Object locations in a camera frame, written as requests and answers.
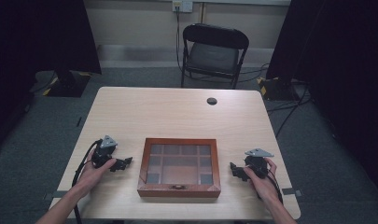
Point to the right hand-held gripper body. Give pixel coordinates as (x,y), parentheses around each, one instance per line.
(257,163)

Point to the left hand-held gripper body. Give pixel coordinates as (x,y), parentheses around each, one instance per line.
(103,154)

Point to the person's right hand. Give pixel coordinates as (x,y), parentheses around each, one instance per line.
(266,186)

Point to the person's left hand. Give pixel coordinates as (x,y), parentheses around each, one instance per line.
(91,177)

